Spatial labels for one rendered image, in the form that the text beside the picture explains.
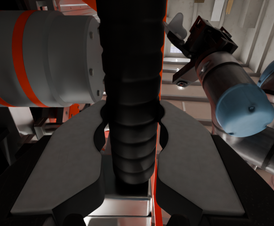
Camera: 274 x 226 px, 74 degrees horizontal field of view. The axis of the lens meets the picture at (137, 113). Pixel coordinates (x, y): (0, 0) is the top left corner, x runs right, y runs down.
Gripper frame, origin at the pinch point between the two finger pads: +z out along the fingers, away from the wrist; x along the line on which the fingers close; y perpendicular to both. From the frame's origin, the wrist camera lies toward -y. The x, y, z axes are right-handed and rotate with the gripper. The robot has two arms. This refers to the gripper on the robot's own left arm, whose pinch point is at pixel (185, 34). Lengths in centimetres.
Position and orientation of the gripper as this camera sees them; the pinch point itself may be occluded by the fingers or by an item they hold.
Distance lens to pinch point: 58.5
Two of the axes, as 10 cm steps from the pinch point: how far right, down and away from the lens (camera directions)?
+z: -0.6, -7.3, 6.8
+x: -9.2, -2.2, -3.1
